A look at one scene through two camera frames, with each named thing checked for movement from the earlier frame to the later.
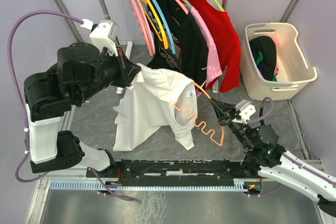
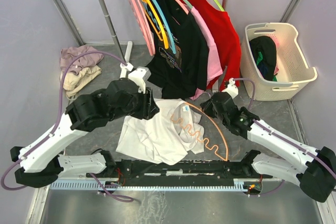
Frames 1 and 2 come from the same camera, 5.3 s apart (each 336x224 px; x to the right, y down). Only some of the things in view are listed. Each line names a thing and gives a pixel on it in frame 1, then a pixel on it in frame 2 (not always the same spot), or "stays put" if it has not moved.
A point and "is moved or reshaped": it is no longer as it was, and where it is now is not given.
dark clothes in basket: x=264 y=51 stays put
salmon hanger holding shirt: x=179 y=1 stays put
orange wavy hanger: x=201 y=88 to x=220 y=157
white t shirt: x=158 y=97 is moved or reshaped
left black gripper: x=127 y=71 to x=149 y=107
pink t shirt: x=213 y=67 stays put
